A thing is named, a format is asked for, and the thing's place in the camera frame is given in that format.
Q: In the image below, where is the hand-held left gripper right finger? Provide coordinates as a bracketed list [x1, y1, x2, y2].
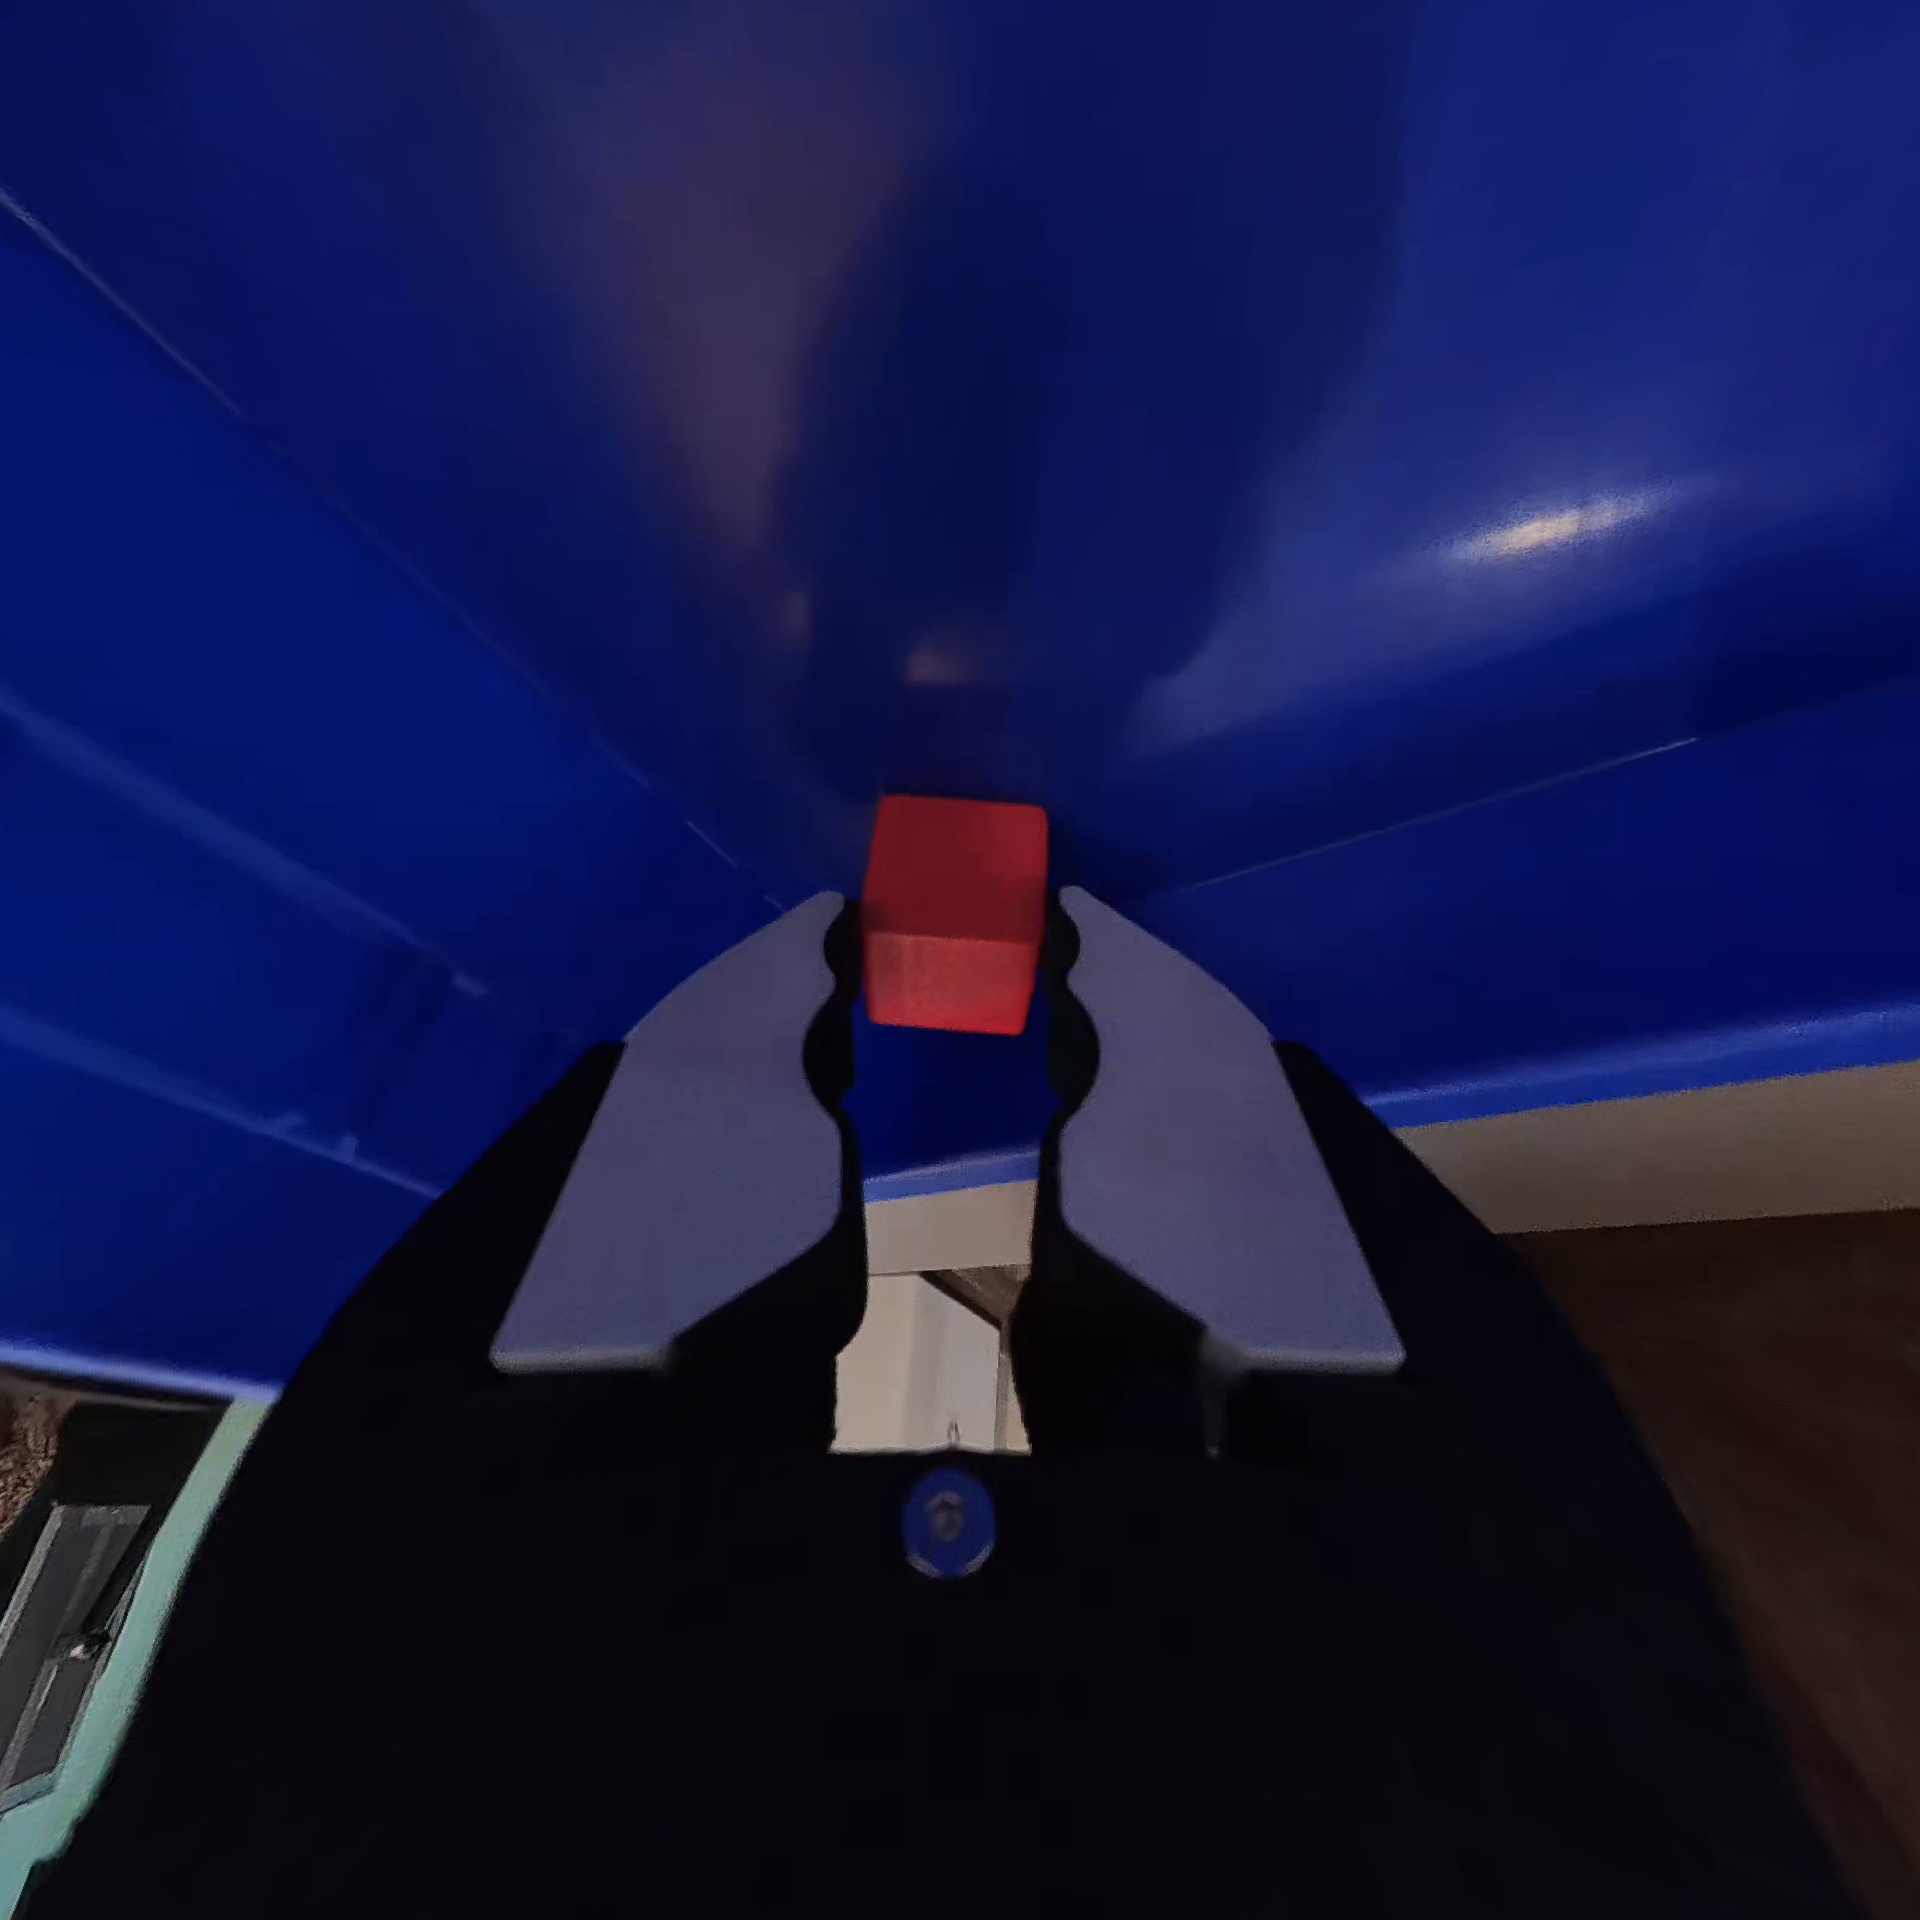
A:
[1022, 889, 1406, 1387]

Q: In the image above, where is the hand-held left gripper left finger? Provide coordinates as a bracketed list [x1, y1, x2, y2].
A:
[493, 891, 876, 1387]

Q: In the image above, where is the red wooden block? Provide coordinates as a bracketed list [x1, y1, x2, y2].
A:
[861, 793, 1055, 1041]

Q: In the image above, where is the blue plastic bin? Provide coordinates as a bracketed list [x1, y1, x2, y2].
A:
[0, 0, 1920, 1405]

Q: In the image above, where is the grey desk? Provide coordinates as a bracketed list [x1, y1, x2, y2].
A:
[834, 1057, 1920, 1457]

